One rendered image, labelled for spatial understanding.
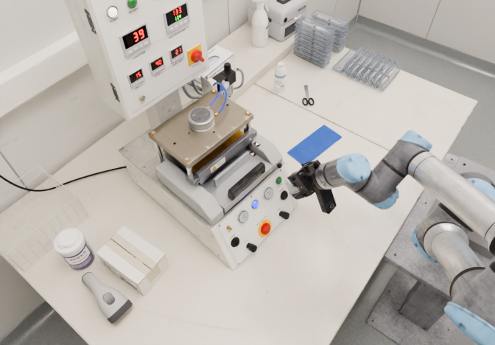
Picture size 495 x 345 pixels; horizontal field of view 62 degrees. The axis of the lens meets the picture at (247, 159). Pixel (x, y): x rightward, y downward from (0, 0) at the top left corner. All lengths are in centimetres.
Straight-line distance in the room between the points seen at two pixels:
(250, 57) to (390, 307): 137
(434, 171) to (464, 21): 250
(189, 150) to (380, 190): 53
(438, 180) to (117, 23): 84
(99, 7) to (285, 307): 96
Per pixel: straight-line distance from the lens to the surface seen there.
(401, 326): 218
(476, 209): 98
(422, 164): 106
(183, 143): 120
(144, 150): 145
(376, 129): 179
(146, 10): 112
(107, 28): 107
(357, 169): 105
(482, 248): 154
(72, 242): 135
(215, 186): 126
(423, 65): 350
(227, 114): 126
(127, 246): 136
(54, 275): 150
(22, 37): 147
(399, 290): 225
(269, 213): 138
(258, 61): 198
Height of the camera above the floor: 199
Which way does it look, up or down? 51 degrees down
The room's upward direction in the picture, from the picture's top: 1 degrees counter-clockwise
